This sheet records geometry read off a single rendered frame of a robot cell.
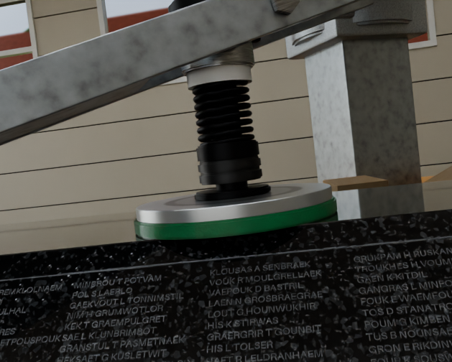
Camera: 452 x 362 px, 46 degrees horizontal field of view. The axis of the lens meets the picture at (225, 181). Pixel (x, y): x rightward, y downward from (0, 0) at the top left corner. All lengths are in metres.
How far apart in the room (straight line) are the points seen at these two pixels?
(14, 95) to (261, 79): 6.24
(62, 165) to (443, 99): 4.89
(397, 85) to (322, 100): 0.18
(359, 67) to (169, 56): 0.86
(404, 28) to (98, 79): 0.98
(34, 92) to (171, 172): 6.39
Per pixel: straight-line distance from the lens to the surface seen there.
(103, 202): 7.21
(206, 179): 0.55
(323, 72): 1.38
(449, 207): 0.53
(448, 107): 6.79
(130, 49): 0.50
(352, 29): 1.29
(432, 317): 0.46
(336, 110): 1.33
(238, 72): 0.55
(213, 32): 0.53
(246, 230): 0.47
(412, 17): 1.39
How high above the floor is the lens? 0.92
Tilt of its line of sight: 3 degrees down
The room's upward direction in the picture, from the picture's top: 7 degrees counter-clockwise
